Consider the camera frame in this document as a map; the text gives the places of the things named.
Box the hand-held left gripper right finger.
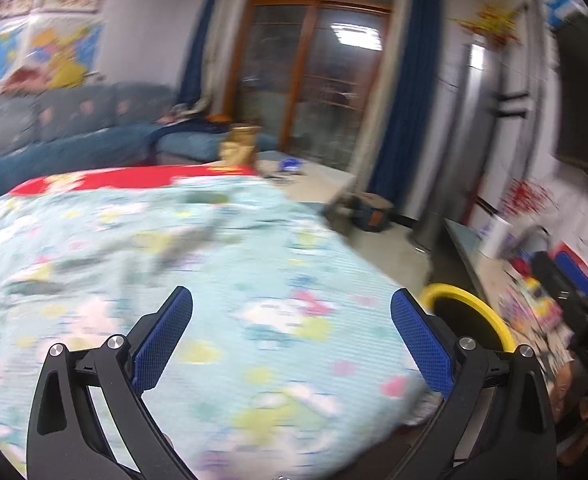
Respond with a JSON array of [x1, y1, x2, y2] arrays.
[[389, 287, 558, 480]]

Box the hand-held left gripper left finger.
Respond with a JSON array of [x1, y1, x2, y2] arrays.
[[26, 285, 197, 480]]

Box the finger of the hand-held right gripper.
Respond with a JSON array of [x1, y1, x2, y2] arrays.
[[555, 251, 588, 311], [530, 251, 588, 323]]

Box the black bin with yellow rim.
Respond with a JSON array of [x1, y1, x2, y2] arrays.
[[420, 283, 518, 357]]

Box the person's right hand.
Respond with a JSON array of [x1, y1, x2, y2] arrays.
[[555, 361, 588, 422]]

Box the white vase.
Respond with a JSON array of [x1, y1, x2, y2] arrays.
[[478, 216, 514, 259]]

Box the cat-print light blue blanket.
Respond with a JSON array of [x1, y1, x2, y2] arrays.
[[0, 177, 443, 480]]

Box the glass-top television stand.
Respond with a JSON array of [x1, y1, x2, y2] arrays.
[[444, 219, 544, 321]]

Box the black and orange stool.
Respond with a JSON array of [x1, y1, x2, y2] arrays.
[[349, 192, 395, 233]]

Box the silver tower air conditioner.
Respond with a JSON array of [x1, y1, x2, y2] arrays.
[[414, 42, 502, 253]]

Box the red printed blanket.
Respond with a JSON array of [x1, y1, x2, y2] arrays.
[[9, 164, 261, 197]]

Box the grey coffee table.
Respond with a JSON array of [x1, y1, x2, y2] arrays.
[[209, 150, 359, 233]]

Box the blue sofa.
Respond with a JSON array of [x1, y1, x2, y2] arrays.
[[0, 81, 281, 207]]

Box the gold foil bag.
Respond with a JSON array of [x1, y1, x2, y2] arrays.
[[219, 123, 261, 166]]

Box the dark clothes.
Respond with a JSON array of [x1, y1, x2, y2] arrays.
[[166, 115, 229, 136]]

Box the blue curtain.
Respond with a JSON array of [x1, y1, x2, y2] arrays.
[[374, 0, 444, 221], [180, 0, 225, 106]]

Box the beige sheer curtain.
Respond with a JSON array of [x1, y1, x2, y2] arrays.
[[206, 0, 255, 116], [351, 0, 417, 181]]

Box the grey heart-print sofa cushion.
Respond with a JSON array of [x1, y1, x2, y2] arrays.
[[111, 82, 177, 128], [34, 87, 117, 143], [0, 97, 40, 158]]

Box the yellow artificial flowers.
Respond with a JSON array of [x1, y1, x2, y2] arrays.
[[451, 2, 519, 48]]

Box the wooden sliding glass door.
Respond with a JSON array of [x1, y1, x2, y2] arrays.
[[224, 0, 399, 171]]

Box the yellow cushion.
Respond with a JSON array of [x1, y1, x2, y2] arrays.
[[49, 57, 88, 89]]

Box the pile of pink clothes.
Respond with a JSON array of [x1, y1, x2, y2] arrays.
[[4, 67, 55, 93]]

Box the yellow country map poster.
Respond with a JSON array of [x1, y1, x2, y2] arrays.
[[24, 17, 107, 86]]

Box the blue and white wall picture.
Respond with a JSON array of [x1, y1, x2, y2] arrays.
[[541, 0, 582, 28]]

